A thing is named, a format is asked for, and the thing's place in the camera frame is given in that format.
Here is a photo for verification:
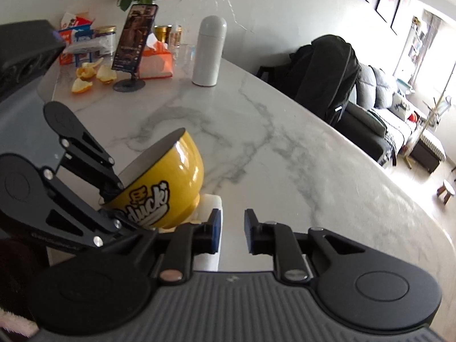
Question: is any checkered ottoman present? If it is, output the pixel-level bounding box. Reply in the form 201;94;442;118
411;130;447;174

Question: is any black jacket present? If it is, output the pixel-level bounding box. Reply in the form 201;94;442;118
288;34;361;126

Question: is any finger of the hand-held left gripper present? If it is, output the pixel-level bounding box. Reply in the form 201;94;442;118
39;167;157;249
59;125;125;200

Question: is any clear glass cup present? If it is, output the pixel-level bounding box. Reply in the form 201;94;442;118
176;43;196;72

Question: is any person's left forearm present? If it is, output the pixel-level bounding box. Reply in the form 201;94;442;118
0;304;38;337

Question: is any white thermos bottle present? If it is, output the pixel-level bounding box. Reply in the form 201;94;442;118
192;15;228;87

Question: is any white sponge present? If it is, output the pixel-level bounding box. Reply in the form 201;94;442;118
194;193;223;271

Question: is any yellow printed bowl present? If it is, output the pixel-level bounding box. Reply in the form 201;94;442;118
100;128;205;230

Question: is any gold lid glass jar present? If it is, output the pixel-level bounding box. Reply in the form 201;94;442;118
93;25;118;56

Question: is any red blue carton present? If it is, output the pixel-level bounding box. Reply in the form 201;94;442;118
59;12;97;66

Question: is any deer print pillow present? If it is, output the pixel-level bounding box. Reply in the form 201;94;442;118
392;94;410;122

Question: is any white office chair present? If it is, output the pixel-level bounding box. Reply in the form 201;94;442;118
435;96;453;118

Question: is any orange tissue pack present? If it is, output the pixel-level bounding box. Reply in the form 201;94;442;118
137;33;175;80

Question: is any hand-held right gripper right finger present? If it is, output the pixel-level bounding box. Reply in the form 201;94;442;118
244;208;360;283

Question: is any dark dining chair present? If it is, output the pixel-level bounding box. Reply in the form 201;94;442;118
256;65;296;79

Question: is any black smartphone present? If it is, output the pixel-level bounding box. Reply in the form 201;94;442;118
111;4;158;73

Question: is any white bookshelf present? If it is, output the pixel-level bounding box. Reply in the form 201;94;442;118
406;16;433;86

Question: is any small wooden stool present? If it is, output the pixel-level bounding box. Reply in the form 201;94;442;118
436;180;456;205

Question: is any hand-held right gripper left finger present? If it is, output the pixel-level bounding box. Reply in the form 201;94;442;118
137;209;222;285

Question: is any grey sofa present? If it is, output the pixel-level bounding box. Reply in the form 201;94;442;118
342;62;428;166

